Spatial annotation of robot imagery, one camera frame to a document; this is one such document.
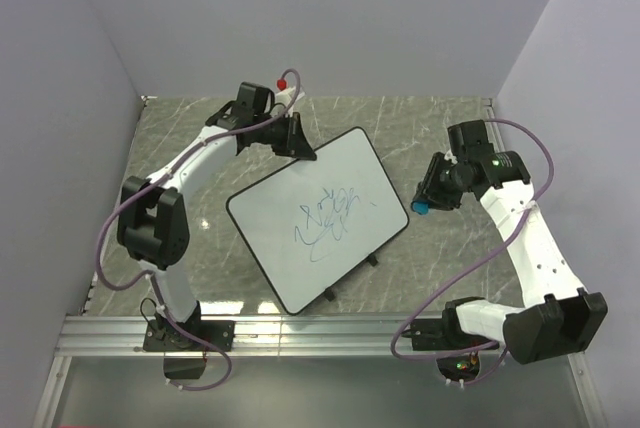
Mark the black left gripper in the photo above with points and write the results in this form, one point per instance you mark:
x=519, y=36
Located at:
x=296, y=142

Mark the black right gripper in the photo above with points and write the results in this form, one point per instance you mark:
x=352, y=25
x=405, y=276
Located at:
x=429, y=190

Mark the blue bone-shaped whiteboard eraser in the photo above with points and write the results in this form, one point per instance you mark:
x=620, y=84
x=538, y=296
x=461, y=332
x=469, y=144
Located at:
x=420, y=208

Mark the white whiteboard black frame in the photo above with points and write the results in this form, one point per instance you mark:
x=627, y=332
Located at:
x=310, y=223

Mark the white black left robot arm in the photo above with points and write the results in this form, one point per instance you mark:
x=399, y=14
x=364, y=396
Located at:
x=153, y=225

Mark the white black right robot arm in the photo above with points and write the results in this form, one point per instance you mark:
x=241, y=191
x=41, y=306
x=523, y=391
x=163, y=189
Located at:
x=559, y=316

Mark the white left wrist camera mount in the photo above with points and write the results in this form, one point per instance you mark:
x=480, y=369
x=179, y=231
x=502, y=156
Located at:
x=285, y=92

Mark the aluminium right side rail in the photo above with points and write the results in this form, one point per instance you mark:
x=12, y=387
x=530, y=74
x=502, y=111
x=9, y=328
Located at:
x=517, y=215

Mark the aluminium rail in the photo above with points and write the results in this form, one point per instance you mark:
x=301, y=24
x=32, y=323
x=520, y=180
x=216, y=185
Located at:
x=517, y=215
x=338, y=335

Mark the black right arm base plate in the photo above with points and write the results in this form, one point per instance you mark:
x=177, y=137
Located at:
x=431, y=334

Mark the aluminium front rail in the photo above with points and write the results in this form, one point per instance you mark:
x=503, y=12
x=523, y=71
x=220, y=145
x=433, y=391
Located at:
x=338, y=335

